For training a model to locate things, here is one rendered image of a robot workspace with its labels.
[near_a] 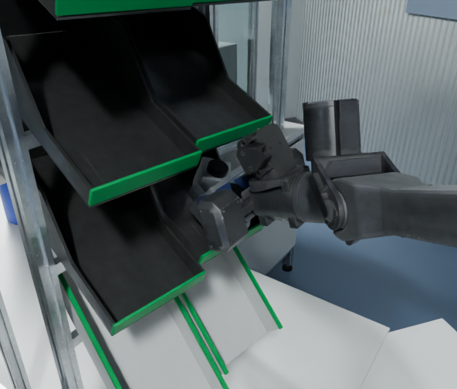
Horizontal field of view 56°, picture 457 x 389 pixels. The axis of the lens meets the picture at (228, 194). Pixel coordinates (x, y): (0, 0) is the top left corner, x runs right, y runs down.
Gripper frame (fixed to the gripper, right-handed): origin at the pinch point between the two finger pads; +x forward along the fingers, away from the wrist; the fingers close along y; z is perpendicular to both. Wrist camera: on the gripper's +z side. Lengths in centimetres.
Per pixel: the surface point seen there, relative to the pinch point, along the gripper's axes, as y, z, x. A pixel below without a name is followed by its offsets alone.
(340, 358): -20.7, -44.1, 1.6
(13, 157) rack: 20.7, 12.7, 7.1
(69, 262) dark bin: 18.9, -0.4, 8.8
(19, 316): 12, -26, 60
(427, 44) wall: -268, -11, 50
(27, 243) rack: 21.3, 3.0, 11.3
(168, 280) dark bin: 10.5, -7.2, 3.7
